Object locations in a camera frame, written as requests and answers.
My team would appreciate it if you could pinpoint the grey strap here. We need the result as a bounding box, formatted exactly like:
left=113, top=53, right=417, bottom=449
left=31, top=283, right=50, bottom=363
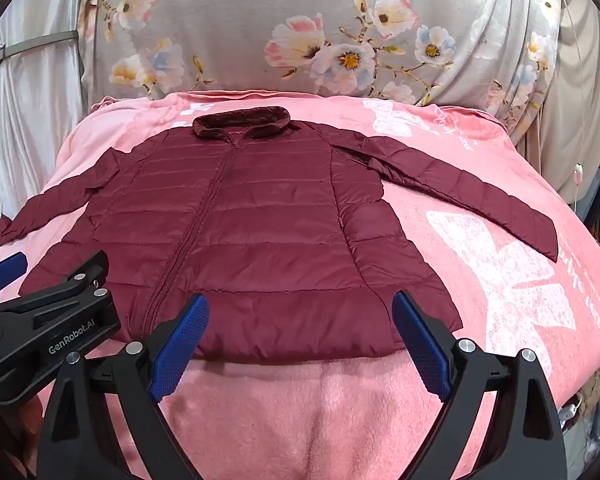
left=0, top=30, right=81, bottom=58

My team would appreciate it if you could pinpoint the grey satin cloth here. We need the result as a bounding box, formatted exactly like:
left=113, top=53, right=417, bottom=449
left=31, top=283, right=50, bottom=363
left=0, top=0, right=106, bottom=256

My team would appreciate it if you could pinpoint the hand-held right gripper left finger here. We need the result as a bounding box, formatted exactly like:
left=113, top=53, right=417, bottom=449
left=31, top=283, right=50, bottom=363
left=37, top=294, right=211, bottom=480

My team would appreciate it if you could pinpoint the grey floral bedding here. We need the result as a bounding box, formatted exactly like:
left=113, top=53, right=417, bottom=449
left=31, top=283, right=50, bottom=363
left=80, top=0, right=563, bottom=111

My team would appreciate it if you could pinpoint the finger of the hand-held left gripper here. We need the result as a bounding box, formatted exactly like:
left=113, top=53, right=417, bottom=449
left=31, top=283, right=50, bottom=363
left=27, top=250, right=110, bottom=313
left=0, top=252, right=29, bottom=297

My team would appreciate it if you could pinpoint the beige cloth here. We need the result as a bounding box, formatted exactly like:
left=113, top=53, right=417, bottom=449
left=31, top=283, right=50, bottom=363
left=510, top=0, right=600, bottom=221

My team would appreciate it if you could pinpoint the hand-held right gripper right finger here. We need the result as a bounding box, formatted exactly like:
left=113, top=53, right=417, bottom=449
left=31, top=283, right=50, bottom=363
left=392, top=290, right=569, bottom=480

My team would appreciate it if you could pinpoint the maroon puffer jacket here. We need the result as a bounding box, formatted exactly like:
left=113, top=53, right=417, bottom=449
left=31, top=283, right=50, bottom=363
left=0, top=106, right=561, bottom=361

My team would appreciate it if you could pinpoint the pink printed blanket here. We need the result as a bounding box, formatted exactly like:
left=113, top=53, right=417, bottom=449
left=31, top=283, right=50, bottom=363
left=0, top=89, right=600, bottom=480

